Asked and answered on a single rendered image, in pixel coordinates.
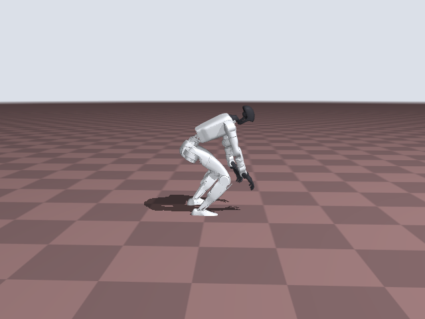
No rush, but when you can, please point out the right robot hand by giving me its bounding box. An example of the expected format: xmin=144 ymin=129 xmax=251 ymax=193
xmin=242 ymin=172 xmax=254 ymax=191

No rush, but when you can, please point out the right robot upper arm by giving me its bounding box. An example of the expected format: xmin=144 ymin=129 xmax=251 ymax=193
xmin=224 ymin=121 xmax=240 ymax=157

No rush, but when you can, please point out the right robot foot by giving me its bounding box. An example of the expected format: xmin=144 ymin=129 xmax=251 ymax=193
xmin=191 ymin=208 xmax=218 ymax=216

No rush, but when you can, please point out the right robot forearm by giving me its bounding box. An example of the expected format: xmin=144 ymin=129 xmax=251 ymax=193
xmin=235 ymin=147 xmax=247 ymax=177

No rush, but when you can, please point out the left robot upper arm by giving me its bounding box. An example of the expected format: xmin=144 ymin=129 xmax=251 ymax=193
xmin=222 ymin=135 xmax=231 ymax=147

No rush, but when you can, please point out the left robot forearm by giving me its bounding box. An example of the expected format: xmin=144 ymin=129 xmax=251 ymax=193
xmin=224 ymin=146 xmax=235 ymax=167

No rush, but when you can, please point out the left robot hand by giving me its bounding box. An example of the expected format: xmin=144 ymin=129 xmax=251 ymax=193
xmin=230 ymin=161 xmax=243 ymax=183

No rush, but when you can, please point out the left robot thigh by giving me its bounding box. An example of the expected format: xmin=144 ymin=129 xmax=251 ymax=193
xmin=197 ymin=145 xmax=219 ymax=175

